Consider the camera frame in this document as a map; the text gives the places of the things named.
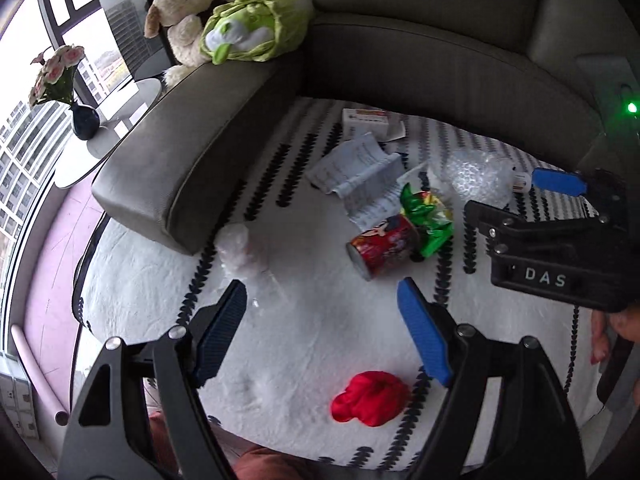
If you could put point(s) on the red cloth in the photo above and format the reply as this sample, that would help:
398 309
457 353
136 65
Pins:
370 400

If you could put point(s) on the small white bottle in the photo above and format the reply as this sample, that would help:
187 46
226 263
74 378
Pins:
521 180

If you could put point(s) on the person's right hand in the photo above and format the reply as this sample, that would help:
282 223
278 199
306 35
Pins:
600 335

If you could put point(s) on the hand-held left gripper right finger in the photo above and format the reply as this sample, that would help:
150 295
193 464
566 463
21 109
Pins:
425 335

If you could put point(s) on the white leaf-patterned blanket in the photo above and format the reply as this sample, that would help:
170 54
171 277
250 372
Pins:
310 350

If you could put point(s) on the green foil snack wrapper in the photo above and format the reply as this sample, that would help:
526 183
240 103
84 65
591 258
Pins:
430 215

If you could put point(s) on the red drink can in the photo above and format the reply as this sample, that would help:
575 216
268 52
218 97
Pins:
385 250

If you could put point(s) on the green cabbage plush toy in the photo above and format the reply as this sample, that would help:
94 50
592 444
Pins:
260 22

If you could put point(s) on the clear bubble wrap bag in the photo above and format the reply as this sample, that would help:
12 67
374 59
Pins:
475 175

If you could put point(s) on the crumpled clear plastic bag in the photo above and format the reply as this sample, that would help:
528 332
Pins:
237 247

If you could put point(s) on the small white cardboard box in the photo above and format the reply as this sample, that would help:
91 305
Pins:
365 122

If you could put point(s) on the pink foam roll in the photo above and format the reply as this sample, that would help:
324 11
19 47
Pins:
37 375

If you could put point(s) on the cream plush dog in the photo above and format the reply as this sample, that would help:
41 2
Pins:
185 0

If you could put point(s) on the pink flower bouquet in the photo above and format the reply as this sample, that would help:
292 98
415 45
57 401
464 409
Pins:
55 67

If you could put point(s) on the grey leather sofa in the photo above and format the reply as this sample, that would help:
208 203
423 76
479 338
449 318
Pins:
200 150

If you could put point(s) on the folded printed paper leaflet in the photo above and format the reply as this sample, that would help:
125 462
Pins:
355 170

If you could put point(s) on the dark blue vase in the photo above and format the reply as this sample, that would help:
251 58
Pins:
85 122

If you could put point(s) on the round white side table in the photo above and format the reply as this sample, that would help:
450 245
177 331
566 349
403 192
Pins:
125 105

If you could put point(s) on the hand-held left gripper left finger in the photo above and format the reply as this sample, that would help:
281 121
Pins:
220 332

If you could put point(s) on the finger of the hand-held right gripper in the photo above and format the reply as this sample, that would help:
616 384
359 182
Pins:
492 220
557 181

